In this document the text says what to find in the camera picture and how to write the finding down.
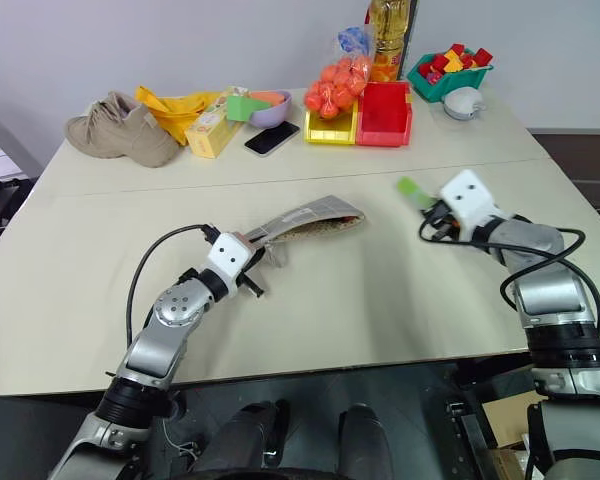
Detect green plastic bin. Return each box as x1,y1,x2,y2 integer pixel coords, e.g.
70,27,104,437
405,48,497,104

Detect brown cardboard box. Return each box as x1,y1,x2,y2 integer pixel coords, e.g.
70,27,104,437
481,388,542,452

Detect black equipment stand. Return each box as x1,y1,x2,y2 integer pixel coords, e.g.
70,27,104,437
0,124,37,244

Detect black metal frame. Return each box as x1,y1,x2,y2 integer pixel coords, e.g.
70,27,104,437
443,393,502,480

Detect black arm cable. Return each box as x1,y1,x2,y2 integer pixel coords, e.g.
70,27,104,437
418,207,600,351
125,224,222,347

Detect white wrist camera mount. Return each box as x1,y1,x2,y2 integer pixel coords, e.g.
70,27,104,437
206,231,254,297
438,169,510,237

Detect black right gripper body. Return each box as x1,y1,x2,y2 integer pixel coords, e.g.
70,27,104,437
426,201,464,235

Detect green highlighter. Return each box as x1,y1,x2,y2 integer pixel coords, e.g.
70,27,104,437
396,175,437,209

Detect yellow printed carton box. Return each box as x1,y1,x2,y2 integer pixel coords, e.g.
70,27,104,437
184,85,254,160

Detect orange sponge piece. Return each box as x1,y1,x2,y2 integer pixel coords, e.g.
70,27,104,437
249,89,289,108

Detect yellow plastic bin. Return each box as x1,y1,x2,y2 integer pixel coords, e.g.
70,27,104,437
303,97,360,147

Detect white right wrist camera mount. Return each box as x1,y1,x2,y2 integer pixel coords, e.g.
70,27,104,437
438,169,510,237

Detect purple bowl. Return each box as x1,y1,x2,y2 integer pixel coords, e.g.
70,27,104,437
238,89,294,129

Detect black smartphone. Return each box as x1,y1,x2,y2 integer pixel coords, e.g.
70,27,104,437
243,120,302,159

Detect clear bag with blue print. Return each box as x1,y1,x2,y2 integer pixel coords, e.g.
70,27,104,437
336,25,374,58

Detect net bag of orange balls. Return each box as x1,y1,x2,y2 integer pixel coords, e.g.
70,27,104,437
304,53,374,121

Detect beige suede shoe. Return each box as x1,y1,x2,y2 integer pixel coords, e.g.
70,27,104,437
63,90,181,169

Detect yellow cooking oil bottle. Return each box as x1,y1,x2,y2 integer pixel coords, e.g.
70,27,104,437
368,0,413,84

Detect white cup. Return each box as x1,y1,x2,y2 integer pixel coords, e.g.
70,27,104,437
441,85,487,122

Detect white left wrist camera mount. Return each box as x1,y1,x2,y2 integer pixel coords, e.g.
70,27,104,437
206,231,254,297

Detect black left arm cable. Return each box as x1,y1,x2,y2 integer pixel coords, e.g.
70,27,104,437
125,224,222,347

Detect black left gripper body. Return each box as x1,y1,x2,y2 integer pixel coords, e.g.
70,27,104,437
233,246,263,293

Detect yellow cloth bag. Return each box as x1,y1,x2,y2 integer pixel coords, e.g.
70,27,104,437
134,85,222,147

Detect dark rounded shape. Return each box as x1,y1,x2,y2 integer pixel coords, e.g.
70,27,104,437
198,398,292,472

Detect red plastic bin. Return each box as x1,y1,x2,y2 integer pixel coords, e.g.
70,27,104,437
355,80,414,148

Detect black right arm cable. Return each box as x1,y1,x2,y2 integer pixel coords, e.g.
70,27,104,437
418,207,600,351

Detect grey grid pencil pouch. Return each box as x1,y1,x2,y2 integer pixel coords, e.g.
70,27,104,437
241,194,367,267

